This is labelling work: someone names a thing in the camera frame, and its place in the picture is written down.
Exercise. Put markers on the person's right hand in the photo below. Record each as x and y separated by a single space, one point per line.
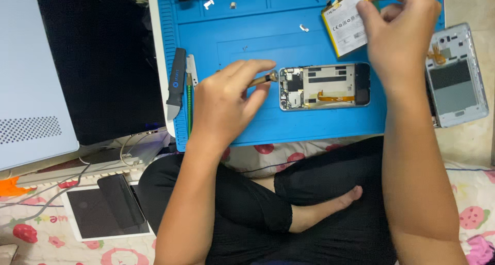
402 36

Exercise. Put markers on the person's left hand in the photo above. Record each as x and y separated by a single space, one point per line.
216 102

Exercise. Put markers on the gold-tipped screwdriver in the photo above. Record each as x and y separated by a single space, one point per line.
267 78

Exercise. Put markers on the white yellow-edged phone battery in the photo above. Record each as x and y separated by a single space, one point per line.
344 25

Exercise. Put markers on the green pry stick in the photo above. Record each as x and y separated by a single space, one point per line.
189 110

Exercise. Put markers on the black pry tool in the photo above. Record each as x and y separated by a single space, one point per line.
176 83

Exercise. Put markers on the silver phone back cover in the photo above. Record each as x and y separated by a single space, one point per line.
454 79

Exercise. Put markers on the opened smartphone without back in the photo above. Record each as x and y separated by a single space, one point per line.
328 85

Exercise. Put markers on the blue silicone repair mat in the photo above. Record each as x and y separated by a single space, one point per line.
270 32

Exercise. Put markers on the person's black trousers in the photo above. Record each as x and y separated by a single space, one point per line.
247 218

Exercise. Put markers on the black computer monitor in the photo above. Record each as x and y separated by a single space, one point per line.
100 63

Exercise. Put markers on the black phone case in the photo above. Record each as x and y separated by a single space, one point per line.
122 201

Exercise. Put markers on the person's bare foot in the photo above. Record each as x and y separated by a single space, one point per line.
328 209

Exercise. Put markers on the white tablet with black screen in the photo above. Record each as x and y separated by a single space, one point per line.
87 218

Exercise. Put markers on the white perforated computer case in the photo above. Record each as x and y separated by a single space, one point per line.
31 63

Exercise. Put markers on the orange plastic object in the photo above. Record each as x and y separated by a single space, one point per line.
13 187

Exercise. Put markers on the strawberry print quilt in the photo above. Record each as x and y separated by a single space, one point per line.
38 234

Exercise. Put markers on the beige flat object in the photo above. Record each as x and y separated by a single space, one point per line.
7 254

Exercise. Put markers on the small silver metal bracket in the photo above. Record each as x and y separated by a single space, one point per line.
304 27
209 3

